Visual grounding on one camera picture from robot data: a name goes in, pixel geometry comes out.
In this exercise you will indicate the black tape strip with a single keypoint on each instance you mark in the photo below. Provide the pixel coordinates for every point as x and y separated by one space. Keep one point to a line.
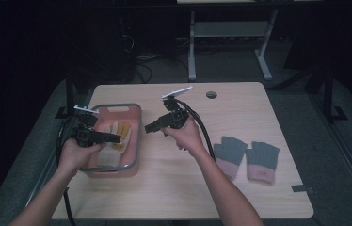
302 188

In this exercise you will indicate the person's left hand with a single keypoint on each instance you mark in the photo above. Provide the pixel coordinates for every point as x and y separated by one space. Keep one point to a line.
76 157

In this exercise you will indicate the person's right hand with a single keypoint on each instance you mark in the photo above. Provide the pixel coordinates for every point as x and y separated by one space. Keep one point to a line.
186 138

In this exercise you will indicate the pink basket with grey rim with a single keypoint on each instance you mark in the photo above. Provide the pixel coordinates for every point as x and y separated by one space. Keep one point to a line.
133 157

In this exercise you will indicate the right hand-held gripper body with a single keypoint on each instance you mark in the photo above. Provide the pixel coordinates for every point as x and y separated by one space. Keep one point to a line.
177 114

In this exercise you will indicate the grey fingerless glove pink cuff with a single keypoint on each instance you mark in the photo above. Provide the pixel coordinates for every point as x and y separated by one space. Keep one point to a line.
263 157
229 150

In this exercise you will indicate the black frame post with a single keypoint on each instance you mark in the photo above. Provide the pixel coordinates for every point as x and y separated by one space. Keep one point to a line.
69 91
328 94

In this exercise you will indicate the beige glove short orange fingers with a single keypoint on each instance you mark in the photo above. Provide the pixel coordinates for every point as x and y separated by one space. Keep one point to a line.
109 157

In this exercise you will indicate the white metal desk frame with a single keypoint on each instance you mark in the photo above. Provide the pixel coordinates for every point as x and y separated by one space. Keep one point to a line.
227 29

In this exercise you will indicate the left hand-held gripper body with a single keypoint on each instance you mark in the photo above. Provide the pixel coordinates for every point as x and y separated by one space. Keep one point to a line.
86 132

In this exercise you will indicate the beige glove with bear pattern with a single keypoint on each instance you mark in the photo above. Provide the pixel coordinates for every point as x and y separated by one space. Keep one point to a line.
123 133

